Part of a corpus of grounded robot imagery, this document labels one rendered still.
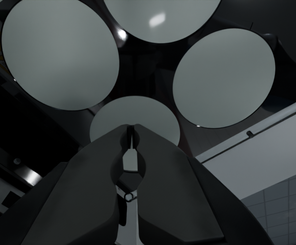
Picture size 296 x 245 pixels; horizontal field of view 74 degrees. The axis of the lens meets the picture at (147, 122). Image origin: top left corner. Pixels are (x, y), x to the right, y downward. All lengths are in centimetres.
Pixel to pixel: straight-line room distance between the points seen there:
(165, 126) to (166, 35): 9
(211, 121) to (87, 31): 15
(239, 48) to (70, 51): 15
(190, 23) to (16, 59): 15
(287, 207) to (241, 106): 206
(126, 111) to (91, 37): 7
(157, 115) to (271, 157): 26
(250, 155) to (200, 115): 19
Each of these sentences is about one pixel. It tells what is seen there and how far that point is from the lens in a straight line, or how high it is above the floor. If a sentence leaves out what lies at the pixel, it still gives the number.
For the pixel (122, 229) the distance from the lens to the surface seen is 31.
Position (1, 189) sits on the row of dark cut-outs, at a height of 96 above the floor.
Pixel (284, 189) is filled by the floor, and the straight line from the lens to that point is 205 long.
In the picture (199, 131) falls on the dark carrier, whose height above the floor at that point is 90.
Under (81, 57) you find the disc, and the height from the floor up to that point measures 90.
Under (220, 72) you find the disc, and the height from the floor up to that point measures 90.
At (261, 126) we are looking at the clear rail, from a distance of 25.
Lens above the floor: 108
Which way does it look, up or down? 60 degrees down
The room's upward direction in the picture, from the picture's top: 175 degrees clockwise
